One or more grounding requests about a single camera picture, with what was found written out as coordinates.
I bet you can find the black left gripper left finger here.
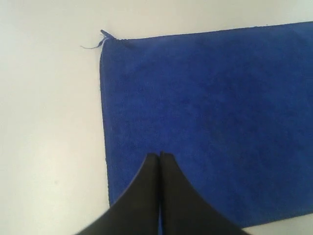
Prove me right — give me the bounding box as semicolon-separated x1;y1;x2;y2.
78;153;159;235

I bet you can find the blue microfiber towel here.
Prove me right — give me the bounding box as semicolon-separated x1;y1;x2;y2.
80;21;313;230

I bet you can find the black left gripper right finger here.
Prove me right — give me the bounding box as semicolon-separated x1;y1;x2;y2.
159;152;248;235

